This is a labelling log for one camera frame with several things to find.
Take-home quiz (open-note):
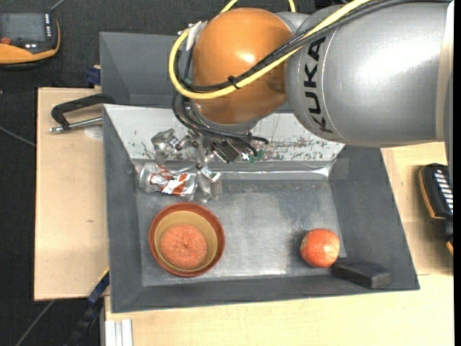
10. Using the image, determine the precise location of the yellow bowl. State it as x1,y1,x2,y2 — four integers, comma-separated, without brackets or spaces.
153,210,220,271

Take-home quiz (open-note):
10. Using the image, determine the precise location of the black sponge block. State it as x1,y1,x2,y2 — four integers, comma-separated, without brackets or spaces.
331,259,393,290

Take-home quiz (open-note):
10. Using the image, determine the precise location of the red-brown bowl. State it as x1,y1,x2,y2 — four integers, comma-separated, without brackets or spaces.
148,202,226,278

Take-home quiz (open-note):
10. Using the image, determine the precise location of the grey metal bin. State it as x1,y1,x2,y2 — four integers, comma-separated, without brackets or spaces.
99,31,421,314

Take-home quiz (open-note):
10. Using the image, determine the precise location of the orange fruit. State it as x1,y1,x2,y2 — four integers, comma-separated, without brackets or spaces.
300,228,341,269

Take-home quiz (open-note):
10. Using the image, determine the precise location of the pale wood flat board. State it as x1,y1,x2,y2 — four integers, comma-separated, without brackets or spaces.
33,86,111,301

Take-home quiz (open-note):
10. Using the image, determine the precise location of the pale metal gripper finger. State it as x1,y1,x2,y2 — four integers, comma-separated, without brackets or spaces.
196,164,222,203
151,128,183,160

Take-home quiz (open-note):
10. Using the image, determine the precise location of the orange scrubber ball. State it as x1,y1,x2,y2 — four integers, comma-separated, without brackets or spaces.
159,223,208,270

